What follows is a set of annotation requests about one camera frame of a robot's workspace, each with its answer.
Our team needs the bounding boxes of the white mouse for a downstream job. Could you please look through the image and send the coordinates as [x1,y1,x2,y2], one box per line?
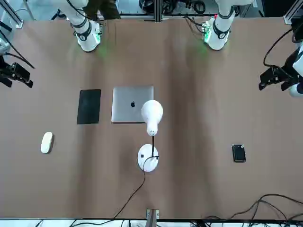
[40,131,54,154]

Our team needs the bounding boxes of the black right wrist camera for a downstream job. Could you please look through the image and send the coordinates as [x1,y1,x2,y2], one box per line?
[0,75,13,88]

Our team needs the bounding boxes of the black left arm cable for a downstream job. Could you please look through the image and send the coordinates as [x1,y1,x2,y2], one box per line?
[263,28,294,68]

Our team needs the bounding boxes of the black box device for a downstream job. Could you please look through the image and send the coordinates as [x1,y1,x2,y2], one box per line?
[291,14,303,44]

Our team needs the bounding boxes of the aluminium frame post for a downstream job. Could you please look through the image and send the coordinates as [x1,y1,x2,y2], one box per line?
[155,0,163,22]

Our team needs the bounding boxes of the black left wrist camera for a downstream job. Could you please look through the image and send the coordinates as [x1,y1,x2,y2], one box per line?
[281,79,292,92]

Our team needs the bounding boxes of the person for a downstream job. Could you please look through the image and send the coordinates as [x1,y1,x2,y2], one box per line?
[82,0,122,20]

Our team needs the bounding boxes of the black mouse pad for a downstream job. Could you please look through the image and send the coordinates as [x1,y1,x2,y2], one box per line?
[76,88,102,125]

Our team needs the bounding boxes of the aluminium strut with bracket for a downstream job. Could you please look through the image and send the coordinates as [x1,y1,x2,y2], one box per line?
[0,0,24,29]
[283,0,303,24]

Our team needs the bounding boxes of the small black object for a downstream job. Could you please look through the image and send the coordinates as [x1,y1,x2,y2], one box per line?
[232,143,247,163]

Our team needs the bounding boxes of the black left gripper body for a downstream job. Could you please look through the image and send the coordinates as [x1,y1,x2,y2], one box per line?
[272,51,299,82]

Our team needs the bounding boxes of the black lamp power cable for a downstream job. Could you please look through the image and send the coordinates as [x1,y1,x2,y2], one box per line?
[113,155,160,219]

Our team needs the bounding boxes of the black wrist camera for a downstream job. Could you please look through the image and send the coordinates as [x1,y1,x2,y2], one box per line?
[0,75,13,88]
[281,79,292,92]

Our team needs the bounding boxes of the aluminium post with bracket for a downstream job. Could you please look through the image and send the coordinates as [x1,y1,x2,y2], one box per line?
[146,209,160,227]

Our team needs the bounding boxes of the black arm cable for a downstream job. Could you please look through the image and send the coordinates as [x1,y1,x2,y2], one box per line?
[263,28,294,68]
[0,52,36,69]

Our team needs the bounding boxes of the black table cable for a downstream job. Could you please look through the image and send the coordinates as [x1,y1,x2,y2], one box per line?
[205,200,303,222]
[231,193,303,219]

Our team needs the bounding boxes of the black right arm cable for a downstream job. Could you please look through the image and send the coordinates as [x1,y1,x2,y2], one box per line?
[0,52,36,69]

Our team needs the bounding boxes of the white desk lamp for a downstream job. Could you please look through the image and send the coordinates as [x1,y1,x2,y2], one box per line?
[136,99,164,173]

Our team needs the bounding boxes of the silver laptop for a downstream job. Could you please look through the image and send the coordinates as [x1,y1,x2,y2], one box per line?
[111,85,154,123]

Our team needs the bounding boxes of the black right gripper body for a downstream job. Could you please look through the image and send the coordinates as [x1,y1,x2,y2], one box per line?
[0,56,15,78]

